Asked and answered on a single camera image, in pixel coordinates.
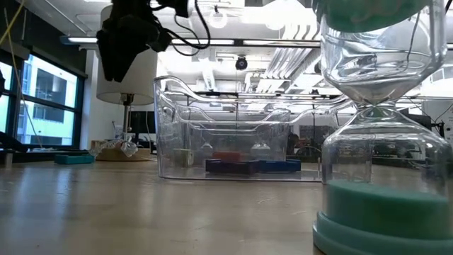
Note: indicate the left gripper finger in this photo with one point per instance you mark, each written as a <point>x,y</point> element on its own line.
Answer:
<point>130,53</point>
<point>109,53</point>

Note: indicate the teal digital timer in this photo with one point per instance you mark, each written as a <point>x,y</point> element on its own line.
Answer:
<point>74,159</point>

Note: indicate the green white wall charger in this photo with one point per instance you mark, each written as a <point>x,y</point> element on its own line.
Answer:
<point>183,157</point>

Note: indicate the red wall charger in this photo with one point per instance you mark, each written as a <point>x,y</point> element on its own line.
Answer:
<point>226,156</point>

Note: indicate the dark indigo digital timer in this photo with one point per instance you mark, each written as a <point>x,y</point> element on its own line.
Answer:
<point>231,167</point>

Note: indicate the bright blue digital timer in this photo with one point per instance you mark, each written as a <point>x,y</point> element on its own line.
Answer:
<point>279,165</point>

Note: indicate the teal capped sand timer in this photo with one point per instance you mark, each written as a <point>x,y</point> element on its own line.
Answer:
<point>385,212</point>

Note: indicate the white shade table lamp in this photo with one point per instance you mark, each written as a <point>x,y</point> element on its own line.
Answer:
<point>141,81</point>

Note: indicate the black monitor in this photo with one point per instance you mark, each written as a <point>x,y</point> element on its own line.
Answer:
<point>423,122</point>
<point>141,122</point>

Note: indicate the dark framed window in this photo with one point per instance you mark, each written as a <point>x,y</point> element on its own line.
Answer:
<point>49,92</point>

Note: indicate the long ceiling light strip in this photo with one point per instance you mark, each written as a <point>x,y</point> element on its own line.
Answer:
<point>223,41</point>
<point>279,42</point>

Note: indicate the clear plastic bin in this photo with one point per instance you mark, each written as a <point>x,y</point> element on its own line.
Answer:
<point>247,138</point>
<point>163,141</point>
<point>189,140</point>

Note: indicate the black slanted strut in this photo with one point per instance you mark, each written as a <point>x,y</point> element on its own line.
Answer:
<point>12,142</point>

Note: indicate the bright ceiling light panel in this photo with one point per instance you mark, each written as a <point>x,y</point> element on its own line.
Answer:
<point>276,16</point>

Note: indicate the person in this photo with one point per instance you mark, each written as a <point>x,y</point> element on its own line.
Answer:
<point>293,141</point>

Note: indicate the black dome camera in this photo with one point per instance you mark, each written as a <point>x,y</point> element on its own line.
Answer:
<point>241,63</point>

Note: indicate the black aluminium table frame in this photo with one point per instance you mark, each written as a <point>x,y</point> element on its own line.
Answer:
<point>35,156</point>

